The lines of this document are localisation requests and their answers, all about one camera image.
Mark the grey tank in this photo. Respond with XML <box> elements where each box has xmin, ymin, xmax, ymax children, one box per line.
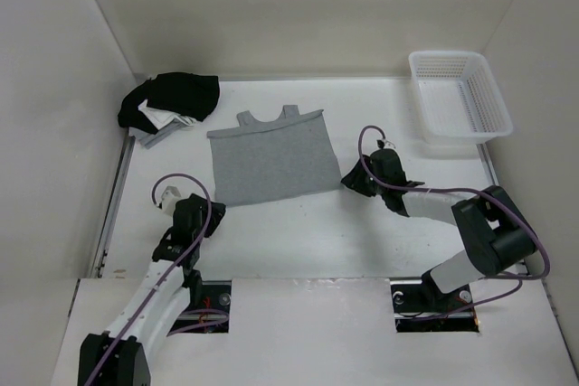
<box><xmin>207</xmin><ymin>105</ymin><xmax>341</xmax><ymax>207</ymax></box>
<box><xmin>128</xmin><ymin>120</ymin><xmax>188</xmax><ymax>149</ymax></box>

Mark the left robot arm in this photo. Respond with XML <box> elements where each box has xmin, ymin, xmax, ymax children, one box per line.
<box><xmin>77</xmin><ymin>194</ymin><xmax>231</xmax><ymax>385</ymax></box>

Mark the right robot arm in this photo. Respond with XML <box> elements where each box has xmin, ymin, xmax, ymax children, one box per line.
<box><xmin>341</xmin><ymin>148</ymin><xmax>539</xmax><ymax>313</ymax></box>

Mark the grey folded tank top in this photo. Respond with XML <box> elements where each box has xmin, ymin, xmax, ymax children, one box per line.
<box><xmin>128</xmin><ymin>120</ymin><xmax>188</xmax><ymax>149</ymax></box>

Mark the white folded tank top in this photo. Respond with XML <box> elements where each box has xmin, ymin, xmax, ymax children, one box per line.
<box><xmin>138</xmin><ymin>99</ymin><xmax>197</xmax><ymax>130</ymax></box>

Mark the white plastic basket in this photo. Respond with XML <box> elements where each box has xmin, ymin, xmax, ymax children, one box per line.
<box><xmin>408</xmin><ymin>51</ymin><xmax>514</xmax><ymax>146</ymax></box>

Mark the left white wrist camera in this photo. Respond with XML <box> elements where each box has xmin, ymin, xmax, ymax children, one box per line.
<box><xmin>157</xmin><ymin>186</ymin><xmax>182</xmax><ymax>216</ymax></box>

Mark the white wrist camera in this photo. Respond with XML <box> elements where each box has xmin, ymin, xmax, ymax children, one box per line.
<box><xmin>157</xmin><ymin>186</ymin><xmax>182</xmax><ymax>216</ymax></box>
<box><xmin>376</xmin><ymin>139</ymin><xmax>396</xmax><ymax>150</ymax></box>

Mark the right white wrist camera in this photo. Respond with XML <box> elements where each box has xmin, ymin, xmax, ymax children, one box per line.
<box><xmin>376</xmin><ymin>139</ymin><xmax>396</xmax><ymax>150</ymax></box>

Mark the left aluminium table rail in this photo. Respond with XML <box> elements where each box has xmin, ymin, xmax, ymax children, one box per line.
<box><xmin>87</xmin><ymin>136</ymin><xmax>135</xmax><ymax>278</ymax></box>

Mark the aluminium table rail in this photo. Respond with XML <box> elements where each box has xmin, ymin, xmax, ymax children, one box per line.
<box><xmin>87</xmin><ymin>136</ymin><xmax>135</xmax><ymax>278</ymax></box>
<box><xmin>477</xmin><ymin>141</ymin><xmax>529</xmax><ymax>275</ymax></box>

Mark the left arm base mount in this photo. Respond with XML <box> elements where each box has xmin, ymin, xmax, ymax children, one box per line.
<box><xmin>169</xmin><ymin>281</ymin><xmax>232</xmax><ymax>334</ymax></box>

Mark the right aluminium table rail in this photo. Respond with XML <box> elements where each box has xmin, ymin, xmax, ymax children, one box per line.
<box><xmin>477</xmin><ymin>141</ymin><xmax>529</xmax><ymax>275</ymax></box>

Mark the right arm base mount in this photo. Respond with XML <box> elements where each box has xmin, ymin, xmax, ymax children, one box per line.
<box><xmin>390</xmin><ymin>279</ymin><xmax>479</xmax><ymax>333</ymax></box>

